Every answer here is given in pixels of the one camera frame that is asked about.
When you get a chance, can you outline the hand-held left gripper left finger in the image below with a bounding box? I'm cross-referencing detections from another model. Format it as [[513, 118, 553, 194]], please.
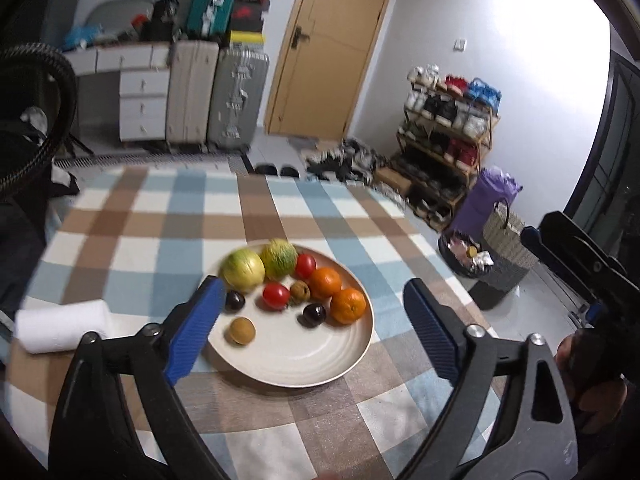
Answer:
[[47, 276, 231, 480]]

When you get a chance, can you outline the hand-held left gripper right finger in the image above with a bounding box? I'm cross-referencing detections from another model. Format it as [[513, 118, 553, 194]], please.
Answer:
[[395, 277, 581, 480]]

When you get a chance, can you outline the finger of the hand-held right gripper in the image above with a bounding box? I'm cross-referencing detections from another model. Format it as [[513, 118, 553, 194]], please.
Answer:
[[521, 226, 606, 306], [542, 211, 628, 286]]

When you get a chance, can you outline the orange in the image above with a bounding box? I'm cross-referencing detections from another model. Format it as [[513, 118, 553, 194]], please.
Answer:
[[330, 287, 367, 325], [308, 267, 342, 301]]

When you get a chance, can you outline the cream round plate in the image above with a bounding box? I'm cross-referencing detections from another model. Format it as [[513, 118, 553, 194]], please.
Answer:
[[199, 241, 375, 388]]

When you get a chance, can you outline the person's right hand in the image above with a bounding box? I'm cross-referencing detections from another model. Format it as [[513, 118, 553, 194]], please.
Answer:
[[555, 332, 628, 436]]

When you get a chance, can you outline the pale woven basket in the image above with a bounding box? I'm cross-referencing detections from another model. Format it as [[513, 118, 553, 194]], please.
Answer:
[[481, 199, 543, 271]]

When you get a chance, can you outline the dark woven basket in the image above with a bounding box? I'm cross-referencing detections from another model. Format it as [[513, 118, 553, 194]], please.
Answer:
[[470, 255, 532, 311]]

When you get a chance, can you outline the purple plastic bag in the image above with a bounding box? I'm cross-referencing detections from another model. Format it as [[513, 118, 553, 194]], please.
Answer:
[[452, 166, 523, 233]]

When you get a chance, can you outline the black trash bin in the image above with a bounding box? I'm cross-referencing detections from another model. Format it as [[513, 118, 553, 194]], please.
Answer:
[[438, 230, 496, 279]]

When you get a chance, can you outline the black framed glass door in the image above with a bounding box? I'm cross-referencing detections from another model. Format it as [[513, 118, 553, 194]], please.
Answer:
[[562, 55, 640, 241]]

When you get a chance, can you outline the wooden shoe rack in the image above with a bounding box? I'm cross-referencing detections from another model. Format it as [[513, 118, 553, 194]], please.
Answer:
[[397, 65, 501, 231]]

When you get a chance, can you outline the white paper towel roll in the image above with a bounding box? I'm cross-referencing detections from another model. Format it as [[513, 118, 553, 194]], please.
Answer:
[[15, 299, 116, 355]]

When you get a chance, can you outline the cardboard box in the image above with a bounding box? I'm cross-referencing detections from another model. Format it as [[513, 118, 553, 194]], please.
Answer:
[[375, 166, 413, 196]]

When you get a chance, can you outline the pile of shoes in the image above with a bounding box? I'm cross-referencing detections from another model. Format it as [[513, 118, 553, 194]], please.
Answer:
[[304, 138, 393, 183]]

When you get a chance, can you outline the white drawer cabinet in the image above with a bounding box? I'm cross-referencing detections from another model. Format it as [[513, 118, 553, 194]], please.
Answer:
[[67, 42, 171, 143]]

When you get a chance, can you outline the silver suitcase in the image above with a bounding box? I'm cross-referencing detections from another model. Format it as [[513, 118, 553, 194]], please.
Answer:
[[206, 47, 271, 153]]

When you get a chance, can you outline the beige suitcase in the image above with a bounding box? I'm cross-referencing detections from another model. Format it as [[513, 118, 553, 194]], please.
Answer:
[[165, 40, 220, 150]]

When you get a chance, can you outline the wooden door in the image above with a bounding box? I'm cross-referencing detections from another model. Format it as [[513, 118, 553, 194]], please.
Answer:
[[264, 0, 398, 141]]

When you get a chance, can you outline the yellow box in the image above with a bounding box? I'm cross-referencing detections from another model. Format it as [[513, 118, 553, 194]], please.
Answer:
[[225, 30, 265, 48]]

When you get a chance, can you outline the black and red box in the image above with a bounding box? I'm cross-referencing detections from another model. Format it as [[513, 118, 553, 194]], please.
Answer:
[[227, 0, 271, 33]]

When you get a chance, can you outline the black braided hose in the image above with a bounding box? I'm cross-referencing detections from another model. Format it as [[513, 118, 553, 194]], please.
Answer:
[[0, 42, 78, 196]]

